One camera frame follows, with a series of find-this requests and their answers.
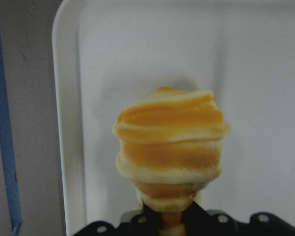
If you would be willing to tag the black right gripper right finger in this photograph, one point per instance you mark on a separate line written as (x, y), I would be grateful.
(200, 222)

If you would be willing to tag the orange striped bread roll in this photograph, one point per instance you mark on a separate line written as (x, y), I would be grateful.
(170, 149)

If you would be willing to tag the white rectangular tray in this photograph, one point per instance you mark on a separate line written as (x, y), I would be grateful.
(108, 54)

